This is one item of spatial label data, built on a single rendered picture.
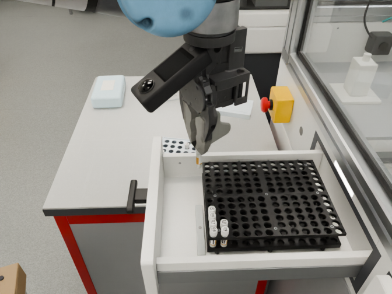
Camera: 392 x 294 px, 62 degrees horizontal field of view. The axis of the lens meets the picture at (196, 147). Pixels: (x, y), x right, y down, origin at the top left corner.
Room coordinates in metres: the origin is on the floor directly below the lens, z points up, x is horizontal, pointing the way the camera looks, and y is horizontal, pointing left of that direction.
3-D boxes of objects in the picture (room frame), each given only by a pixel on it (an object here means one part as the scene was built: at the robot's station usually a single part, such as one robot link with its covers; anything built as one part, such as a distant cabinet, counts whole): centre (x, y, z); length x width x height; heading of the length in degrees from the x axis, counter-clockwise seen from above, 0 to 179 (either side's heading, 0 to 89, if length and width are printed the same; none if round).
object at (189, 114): (0.46, -0.01, 1.01); 0.06 x 0.03 x 0.09; 120
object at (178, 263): (0.40, -0.14, 0.86); 0.40 x 0.26 x 0.06; 92
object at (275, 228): (0.40, -0.13, 0.87); 0.22 x 0.18 x 0.06; 92
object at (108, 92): (0.96, 0.29, 0.78); 0.15 x 0.10 x 0.04; 4
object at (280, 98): (0.73, -0.22, 0.88); 0.07 x 0.05 x 0.07; 2
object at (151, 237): (0.39, 0.07, 0.87); 0.29 x 0.02 x 0.11; 2
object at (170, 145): (0.64, 0.03, 0.78); 0.12 x 0.08 x 0.04; 81
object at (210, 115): (0.41, -0.01, 1.06); 0.05 x 0.02 x 0.09; 30
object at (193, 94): (0.45, -0.02, 1.12); 0.09 x 0.08 x 0.12; 120
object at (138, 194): (0.39, 0.10, 0.91); 0.07 x 0.04 x 0.01; 2
